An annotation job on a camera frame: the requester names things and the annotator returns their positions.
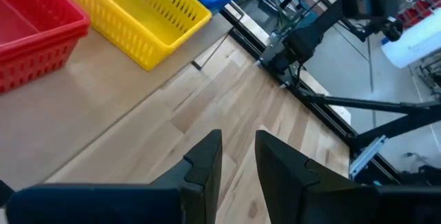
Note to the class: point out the black rig frame strut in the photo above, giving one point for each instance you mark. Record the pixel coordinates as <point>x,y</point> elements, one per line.
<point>396,127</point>
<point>361,102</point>

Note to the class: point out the black background equipment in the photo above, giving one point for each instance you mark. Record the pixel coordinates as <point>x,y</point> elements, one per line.
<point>355,0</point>

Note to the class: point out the aluminium frame bracket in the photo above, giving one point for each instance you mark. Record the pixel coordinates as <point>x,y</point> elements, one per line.
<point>367,156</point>

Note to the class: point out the white paper roll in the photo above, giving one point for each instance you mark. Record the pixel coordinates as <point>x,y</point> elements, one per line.
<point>413,45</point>

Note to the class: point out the red storage bin rack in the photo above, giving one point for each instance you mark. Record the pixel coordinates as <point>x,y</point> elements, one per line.
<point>418,10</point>

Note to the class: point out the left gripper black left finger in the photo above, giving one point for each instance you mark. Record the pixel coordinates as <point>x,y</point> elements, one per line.
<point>103,205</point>

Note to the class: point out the yellow plastic slotted basket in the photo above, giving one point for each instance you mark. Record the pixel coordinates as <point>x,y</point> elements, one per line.
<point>144,13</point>

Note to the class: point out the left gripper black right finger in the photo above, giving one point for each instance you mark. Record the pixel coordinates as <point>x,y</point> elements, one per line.
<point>327,205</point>

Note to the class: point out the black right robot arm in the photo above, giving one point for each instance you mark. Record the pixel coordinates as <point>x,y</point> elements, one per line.
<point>299,43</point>

